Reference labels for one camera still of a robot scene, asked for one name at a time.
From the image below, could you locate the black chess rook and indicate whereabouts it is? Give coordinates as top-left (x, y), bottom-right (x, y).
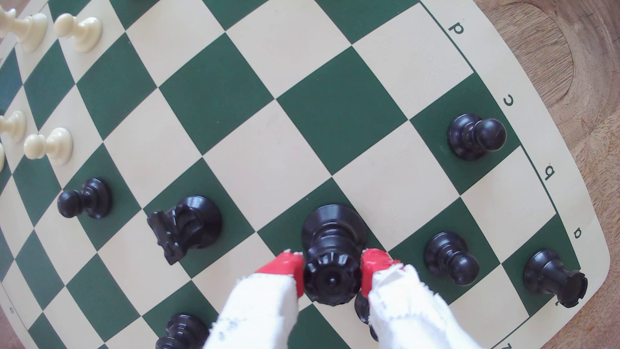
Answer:
top-left (523, 249), bottom-right (588, 309)

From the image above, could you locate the black chess piece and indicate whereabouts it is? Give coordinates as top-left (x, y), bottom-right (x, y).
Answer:
top-left (155, 313), bottom-right (210, 349)
top-left (354, 292), bottom-right (379, 341)

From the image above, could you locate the black chess queen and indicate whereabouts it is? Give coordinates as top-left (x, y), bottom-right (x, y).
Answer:
top-left (301, 204), bottom-right (369, 307)

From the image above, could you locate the cream chess pawn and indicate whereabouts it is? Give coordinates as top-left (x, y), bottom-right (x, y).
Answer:
top-left (0, 111), bottom-right (27, 143)
top-left (0, 6), bottom-right (49, 54)
top-left (53, 13), bottom-right (103, 53)
top-left (23, 127), bottom-right (74, 166)

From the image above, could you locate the green and cream chess mat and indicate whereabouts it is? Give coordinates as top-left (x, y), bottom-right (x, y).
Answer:
top-left (0, 0), bottom-right (611, 349)

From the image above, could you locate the black chess knight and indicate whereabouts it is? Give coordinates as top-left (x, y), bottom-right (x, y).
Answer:
top-left (147, 195), bottom-right (223, 266)

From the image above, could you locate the black chess pawn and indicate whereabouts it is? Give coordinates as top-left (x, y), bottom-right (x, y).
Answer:
top-left (424, 231), bottom-right (480, 287)
top-left (447, 113), bottom-right (507, 161)
top-left (57, 178), bottom-right (113, 220)

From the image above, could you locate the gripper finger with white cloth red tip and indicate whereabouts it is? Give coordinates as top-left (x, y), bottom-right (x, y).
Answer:
top-left (202, 250), bottom-right (306, 349)
top-left (360, 248), bottom-right (481, 349)

